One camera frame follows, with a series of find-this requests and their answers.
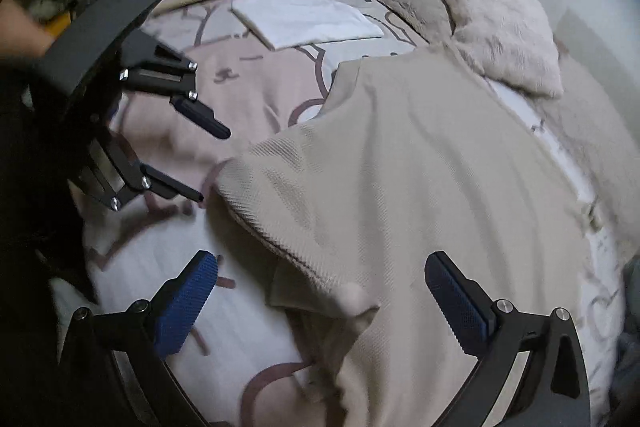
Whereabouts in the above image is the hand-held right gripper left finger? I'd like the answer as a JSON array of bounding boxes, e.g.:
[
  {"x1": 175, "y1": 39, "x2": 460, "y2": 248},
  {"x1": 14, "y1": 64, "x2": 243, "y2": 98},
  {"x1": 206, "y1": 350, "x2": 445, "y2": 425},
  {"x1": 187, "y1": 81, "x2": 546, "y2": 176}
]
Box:
[{"x1": 57, "y1": 249, "x2": 219, "y2": 427}]

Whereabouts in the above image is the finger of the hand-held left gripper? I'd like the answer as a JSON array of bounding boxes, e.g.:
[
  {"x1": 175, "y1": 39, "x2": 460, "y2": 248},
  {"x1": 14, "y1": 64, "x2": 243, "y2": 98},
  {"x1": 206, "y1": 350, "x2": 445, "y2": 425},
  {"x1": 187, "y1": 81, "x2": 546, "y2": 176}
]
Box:
[
  {"x1": 75, "y1": 134, "x2": 204, "y2": 211},
  {"x1": 119, "y1": 32, "x2": 232, "y2": 140}
]

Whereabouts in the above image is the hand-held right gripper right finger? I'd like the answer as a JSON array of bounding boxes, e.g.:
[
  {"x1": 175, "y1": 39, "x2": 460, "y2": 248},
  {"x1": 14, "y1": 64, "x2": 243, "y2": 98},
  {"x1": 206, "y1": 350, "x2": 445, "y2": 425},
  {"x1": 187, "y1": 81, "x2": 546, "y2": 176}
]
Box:
[{"x1": 424, "y1": 251, "x2": 591, "y2": 427}]

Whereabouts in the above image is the beige knit shirt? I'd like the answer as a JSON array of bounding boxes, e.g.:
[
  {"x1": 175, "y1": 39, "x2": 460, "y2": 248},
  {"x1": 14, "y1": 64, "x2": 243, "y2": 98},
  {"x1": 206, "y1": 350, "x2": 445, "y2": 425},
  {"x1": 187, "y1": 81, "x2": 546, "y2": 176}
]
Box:
[{"x1": 202, "y1": 54, "x2": 601, "y2": 427}]

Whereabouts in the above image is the person's left forearm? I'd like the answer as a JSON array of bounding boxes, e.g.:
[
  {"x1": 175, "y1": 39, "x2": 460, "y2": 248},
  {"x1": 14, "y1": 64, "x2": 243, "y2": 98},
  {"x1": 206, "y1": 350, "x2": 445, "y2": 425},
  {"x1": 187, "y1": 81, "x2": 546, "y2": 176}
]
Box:
[{"x1": 0, "y1": 0, "x2": 55, "y2": 58}]

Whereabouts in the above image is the bear printed blanket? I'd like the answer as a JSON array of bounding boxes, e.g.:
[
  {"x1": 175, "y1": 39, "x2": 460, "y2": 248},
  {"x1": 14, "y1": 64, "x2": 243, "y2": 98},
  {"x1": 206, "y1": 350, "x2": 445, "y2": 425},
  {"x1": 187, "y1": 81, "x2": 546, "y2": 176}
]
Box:
[{"x1": 50, "y1": 0, "x2": 636, "y2": 427}]

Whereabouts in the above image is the folded white shirt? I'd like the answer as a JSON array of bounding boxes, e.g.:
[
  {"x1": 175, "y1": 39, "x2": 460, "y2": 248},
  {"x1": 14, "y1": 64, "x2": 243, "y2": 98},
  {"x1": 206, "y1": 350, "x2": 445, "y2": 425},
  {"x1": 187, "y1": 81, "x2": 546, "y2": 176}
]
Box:
[{"x1": 231, "y1": 0, "x2": 385, "y2": 50}]

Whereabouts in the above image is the large grey textured pillow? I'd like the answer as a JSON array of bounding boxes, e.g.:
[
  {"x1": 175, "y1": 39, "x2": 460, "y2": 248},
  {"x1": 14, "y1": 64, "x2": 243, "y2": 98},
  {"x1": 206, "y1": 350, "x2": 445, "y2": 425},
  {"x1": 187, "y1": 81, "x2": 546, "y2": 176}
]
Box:
[{"x1": 525, "y1": 52, "x2": 640, "y2": 258}]

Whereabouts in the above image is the white fluffy pillow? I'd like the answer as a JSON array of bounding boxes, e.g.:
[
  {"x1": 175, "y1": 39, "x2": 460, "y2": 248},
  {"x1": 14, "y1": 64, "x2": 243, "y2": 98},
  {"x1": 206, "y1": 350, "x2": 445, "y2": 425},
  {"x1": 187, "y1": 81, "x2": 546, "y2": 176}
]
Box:
[{"x1": 432, "y1": 0, "x2": 566, "y2": 100}]

